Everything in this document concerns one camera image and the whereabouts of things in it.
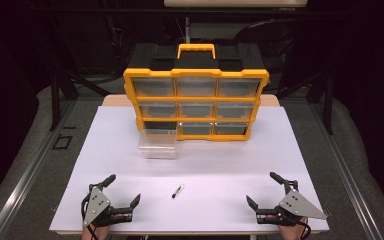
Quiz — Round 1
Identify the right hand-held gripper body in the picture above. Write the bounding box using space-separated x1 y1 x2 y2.
255 179 328 228

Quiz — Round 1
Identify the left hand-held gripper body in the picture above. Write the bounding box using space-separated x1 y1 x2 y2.
80 182 134 229

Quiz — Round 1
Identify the small black silver pen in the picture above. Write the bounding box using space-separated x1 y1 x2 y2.
171 183 185 200

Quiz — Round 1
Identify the clear plastic drawer bin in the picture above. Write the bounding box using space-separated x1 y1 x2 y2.
137 128 178 160

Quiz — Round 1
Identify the yellow black organizer cabinet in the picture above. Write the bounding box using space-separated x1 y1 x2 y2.
123 43 270 142

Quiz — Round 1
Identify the person's right hand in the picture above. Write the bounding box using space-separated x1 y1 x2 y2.
265 214 308 240

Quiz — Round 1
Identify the person's left hand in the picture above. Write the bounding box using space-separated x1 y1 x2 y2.
81 214 125 240

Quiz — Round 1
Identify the wooden table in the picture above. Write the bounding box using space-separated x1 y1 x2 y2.
101 94 281 108

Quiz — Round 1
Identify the black metal stand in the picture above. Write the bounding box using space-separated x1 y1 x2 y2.
48 69 112 132
276 71 335 136

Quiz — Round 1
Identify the group of inserted clear drawers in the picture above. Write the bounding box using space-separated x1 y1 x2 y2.
131 77 262 136

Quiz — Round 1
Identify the black office chair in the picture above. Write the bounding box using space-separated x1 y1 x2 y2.
234 18 303 46

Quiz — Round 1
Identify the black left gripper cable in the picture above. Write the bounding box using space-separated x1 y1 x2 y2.
80 194 100 240

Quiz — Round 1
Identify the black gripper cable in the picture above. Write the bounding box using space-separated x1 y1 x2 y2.
80 194 100 240
298 222 312 240

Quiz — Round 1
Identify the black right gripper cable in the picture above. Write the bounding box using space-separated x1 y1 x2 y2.
298 222 312 240

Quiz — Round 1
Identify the aluminium floor rail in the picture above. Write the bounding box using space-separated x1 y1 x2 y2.
308 101 384 240
0 99 78 240

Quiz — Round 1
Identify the white metal post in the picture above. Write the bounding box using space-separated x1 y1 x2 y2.
184 16 192 45

